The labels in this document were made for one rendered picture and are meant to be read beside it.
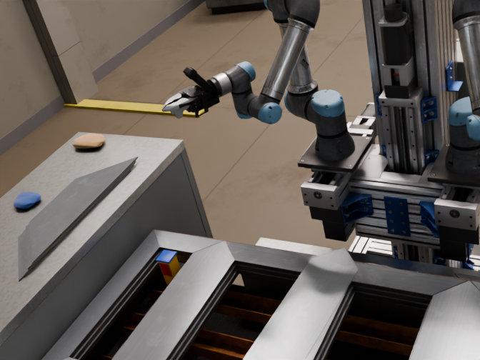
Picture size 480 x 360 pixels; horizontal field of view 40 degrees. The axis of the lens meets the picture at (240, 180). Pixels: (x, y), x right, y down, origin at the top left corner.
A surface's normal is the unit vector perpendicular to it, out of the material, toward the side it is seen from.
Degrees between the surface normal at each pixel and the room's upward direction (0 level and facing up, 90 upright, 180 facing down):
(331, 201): 90
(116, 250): 90
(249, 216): 0
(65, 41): 90
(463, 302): 0
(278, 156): 0
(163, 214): 90
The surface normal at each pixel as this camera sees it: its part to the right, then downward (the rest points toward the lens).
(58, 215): -0.22, -0.81
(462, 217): -0.47, 0.57
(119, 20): 0.85, 0.11
